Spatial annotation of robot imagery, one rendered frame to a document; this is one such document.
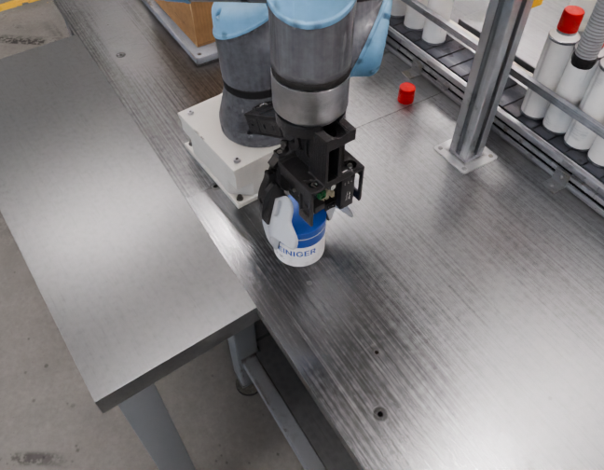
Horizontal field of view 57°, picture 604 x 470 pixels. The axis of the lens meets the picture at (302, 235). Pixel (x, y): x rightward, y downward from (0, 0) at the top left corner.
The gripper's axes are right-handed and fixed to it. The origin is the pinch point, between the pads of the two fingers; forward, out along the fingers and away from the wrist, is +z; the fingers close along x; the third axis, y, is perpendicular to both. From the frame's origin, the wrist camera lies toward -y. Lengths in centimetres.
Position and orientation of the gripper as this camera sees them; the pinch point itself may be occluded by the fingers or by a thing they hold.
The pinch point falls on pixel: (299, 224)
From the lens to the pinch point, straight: 71.5
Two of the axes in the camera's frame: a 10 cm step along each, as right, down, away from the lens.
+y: 5.8, 6.2, -5.2
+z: 0.0, 6.4, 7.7
